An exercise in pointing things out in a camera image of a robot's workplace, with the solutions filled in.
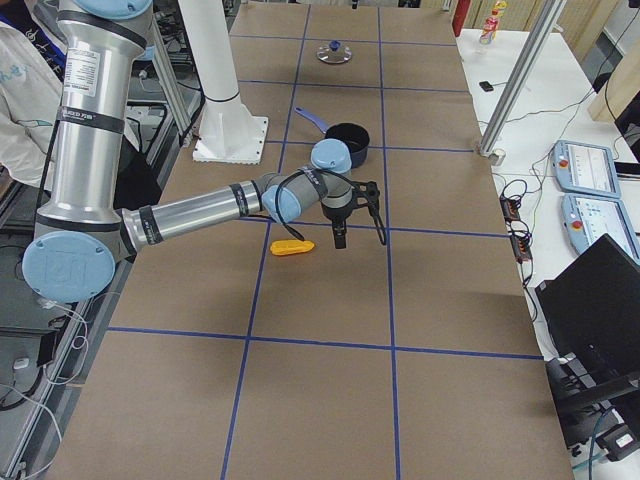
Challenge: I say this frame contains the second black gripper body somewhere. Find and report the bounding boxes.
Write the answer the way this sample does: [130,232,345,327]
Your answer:
[321,198,356,235]

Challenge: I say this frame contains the yellow corn cob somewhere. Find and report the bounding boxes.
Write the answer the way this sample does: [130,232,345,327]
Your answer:
[269,240,315,256]

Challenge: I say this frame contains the glass pot lid purple knob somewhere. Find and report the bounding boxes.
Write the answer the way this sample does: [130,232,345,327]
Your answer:
[316,40,353,65]

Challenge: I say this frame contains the second silver grey robot arm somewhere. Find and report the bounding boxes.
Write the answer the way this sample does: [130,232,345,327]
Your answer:
[22,1,357,303]

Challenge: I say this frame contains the small metal cylinder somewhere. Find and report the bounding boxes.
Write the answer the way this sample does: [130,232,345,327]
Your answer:
[489,148,506,166]

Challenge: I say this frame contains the small black square pad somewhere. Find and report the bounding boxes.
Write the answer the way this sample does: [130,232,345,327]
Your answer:
[479,81,494,92]

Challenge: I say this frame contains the upper blue teach pendant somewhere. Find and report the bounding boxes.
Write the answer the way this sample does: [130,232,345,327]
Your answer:
[550,140,621,199]

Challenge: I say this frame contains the blue teach pendant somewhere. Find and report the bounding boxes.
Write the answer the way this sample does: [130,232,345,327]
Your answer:
[561,193,639,262]
[550,140,621,199]

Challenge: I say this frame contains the red printed plastic bag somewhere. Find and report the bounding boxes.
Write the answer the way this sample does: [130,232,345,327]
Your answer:
[479,1,508,46]

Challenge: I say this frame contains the lower blue teach pendant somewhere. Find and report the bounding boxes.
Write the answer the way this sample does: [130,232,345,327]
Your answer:
[561,193,639,262]

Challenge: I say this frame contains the black laptop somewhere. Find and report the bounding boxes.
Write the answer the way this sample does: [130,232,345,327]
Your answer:
[534,233,640,396]

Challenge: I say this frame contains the person in white shirt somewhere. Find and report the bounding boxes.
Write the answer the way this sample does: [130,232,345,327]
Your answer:
[1,1,66,190]

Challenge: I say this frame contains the dark blue saucepan purple handle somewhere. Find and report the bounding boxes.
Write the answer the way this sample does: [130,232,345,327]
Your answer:
[294,107,370,169]

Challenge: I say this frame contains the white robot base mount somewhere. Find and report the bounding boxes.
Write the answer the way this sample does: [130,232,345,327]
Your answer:
[179,0,269,165]

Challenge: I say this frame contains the black orange cable adapters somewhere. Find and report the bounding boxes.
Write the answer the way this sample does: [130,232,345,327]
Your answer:
[499,195,533,264]

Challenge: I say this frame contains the aluminium frame post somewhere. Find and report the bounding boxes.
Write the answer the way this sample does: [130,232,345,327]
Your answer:
[477,0,567,157]

